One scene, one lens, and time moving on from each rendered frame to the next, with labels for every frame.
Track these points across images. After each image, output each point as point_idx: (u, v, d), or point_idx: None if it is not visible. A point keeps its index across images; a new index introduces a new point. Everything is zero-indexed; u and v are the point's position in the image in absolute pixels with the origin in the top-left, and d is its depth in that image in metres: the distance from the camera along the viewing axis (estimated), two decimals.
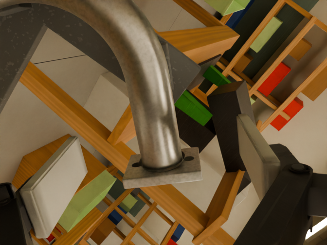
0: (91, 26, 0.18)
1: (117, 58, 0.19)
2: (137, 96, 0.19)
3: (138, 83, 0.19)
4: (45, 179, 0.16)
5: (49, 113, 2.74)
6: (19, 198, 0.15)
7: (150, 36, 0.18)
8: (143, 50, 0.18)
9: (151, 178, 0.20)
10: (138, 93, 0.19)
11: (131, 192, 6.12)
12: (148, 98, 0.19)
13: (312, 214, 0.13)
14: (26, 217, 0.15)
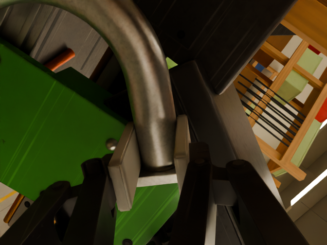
0: (91, 26, 0.19)
1: (117, 58, 0.19)
2: (137, 96, 0.19)
3: (137, 83, 0.19)
4: (125, 156, 0.17)
5: None
6: (103, 174, 0.16)
7: (149, 36, 0.18)
8: (143, 50, 0.18)
9: (151, 178, 0.20)
10: (138, 93, 0.19)
11: None
12: (148, 98, 0.19)
13: (210, 202, 0.14)
14: (113, 190, 0.16)
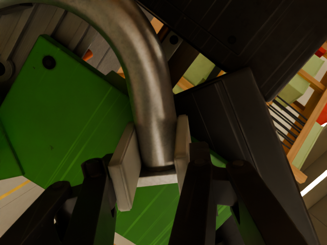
0: (92, 26, 0.19)
1: (117, 57, 0.19)
2: (137, 96, 0.19)
3: (138, 83, 0.19)
4: (126, 156, 0.17)
5: None
6: (103, 174, 0.16)
7: (150, 36, 0.18)
8: (144, 50, 0.18)
9: (151, 178, 0.20)
10: (139, 92, 0.19)
11: None
12: (148, 97, 0.19)
13: (210, 202, 0.14)
14: (113, 190, 0.16)
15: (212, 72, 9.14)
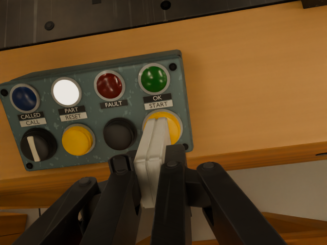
0: None
1: None
2: None
3: None
4: (150, 153, 0.17)
5: None
6: (128, 170, 0.16)
7: None
8: None
9: None
10: None
11: None
12: None
13: None
14: (138, 186, 0.16)
15: None
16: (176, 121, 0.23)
